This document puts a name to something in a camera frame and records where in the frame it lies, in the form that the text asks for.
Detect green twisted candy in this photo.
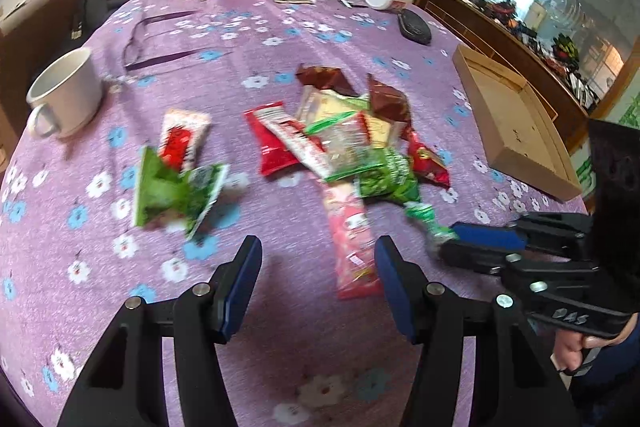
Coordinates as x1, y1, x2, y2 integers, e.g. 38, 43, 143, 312
404, 202, 459, 245

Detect pink long snack packet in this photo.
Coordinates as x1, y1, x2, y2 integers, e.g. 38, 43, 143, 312
321, 182, 383, 300

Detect green pea snack bag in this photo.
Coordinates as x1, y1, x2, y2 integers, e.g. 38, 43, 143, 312
324, 146, 422, 206

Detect green leaf snack packet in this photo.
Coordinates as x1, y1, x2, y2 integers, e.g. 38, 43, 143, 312
131, 145, 230, 241

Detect red long snack packet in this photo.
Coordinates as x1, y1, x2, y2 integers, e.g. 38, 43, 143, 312
244, 102, 332, 179

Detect red white snack packet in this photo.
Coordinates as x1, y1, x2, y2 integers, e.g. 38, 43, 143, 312
157, 108, 212, 172

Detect dark red foil candy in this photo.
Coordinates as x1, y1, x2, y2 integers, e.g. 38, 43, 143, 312
408, 130, 450, 188

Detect dark red foil packet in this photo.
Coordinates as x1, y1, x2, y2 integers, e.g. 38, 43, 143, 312
367, 74, 412, 140

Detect person's right hand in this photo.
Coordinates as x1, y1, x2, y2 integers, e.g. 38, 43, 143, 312
553, 329, 614, 372

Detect shallow cardboard box tray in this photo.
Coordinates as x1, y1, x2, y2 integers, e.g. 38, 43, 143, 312
452, 44, 582, 202

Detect purple floral tablecloth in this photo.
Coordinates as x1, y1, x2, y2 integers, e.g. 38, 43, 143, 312
1, 0, 560, 426

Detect wooden brick-pattern counter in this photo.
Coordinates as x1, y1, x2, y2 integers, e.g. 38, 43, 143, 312
414, 0, 588, 154

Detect black glasses case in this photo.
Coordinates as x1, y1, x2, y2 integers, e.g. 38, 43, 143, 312
397, 9, 432, 46

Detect white ceramic mug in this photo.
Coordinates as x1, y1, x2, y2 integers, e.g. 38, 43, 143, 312
26, 48, 104, 140

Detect purple framed eyeglasses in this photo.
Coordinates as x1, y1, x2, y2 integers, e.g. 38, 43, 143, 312
122, 10, 232, 72

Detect brown wooden chair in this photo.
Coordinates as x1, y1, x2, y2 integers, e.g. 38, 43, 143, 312
1, 0, 80, 143

